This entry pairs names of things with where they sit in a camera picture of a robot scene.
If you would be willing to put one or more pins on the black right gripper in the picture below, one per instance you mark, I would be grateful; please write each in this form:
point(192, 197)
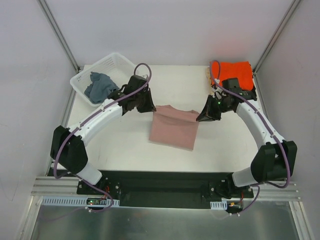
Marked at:
point(215, 107)

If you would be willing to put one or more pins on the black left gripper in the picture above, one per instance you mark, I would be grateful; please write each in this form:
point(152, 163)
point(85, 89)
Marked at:
point(139, 99)

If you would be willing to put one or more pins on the pink t shirt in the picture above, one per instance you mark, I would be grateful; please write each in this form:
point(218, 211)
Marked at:
point(174, 127)

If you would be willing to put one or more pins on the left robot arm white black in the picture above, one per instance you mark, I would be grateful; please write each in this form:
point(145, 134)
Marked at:
point(68, 147)

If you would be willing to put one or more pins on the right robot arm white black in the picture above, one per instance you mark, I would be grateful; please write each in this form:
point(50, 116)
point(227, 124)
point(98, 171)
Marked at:
point(275, 157)

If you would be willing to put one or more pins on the beige folded t shirt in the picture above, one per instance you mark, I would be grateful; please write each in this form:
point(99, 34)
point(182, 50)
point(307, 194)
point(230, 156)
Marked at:
point(208, 80)

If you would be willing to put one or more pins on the black folded t shirt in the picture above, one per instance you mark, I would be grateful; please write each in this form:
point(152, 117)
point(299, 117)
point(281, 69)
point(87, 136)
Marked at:
point(253, 90)

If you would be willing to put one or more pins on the white plastic laundry basket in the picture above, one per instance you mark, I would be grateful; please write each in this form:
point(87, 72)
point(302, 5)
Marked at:
point(114, 65)

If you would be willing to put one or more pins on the blue grey t shirt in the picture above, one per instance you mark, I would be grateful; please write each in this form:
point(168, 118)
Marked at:
point(100, 88)

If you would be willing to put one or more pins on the orange folded t shirt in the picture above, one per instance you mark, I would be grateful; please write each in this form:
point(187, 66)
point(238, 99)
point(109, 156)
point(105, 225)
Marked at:
point(228, 70)

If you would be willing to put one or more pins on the right white cable duct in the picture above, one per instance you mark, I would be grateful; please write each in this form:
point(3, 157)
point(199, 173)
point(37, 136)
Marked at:
point(226, 204)

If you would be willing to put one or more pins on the white cable duct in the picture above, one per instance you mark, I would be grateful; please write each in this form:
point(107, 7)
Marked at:
point(66, 201)
point(226, 204)

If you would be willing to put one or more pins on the right aluminium frame post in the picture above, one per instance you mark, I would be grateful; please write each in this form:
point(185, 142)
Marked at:
point(277, 33)

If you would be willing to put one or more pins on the aluminium frame post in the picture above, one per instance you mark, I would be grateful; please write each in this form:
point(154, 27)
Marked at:
point(277, 33)
point(59, 34)

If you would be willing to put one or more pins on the aluminium rail profile front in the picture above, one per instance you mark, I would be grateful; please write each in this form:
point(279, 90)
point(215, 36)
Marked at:
point(67, 186)

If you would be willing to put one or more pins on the left aluminium frame post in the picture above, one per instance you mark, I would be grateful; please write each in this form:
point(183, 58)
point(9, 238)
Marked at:
point(59, 34)

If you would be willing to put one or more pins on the left white cable duct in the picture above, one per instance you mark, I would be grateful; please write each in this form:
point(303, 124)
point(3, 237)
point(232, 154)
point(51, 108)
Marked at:
point(66, 201)

